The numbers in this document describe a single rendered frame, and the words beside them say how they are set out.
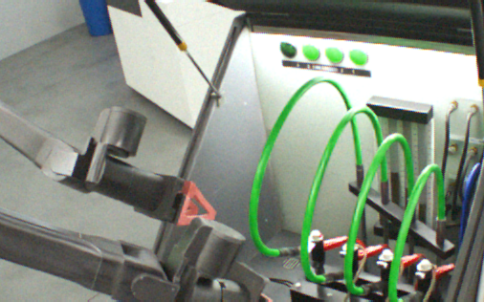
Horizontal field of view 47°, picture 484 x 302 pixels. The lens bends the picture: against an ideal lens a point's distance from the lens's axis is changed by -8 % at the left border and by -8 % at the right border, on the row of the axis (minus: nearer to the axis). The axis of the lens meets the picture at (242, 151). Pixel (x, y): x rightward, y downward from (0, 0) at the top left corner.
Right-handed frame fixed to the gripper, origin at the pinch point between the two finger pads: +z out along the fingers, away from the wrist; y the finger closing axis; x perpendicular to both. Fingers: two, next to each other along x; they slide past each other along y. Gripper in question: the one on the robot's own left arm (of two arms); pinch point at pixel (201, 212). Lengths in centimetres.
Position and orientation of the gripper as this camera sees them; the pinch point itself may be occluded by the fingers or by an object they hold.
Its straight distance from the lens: 94.2
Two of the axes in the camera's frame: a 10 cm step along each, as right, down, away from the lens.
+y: -6.0, -0.4, 8.0
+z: 7.4, 3.5, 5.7
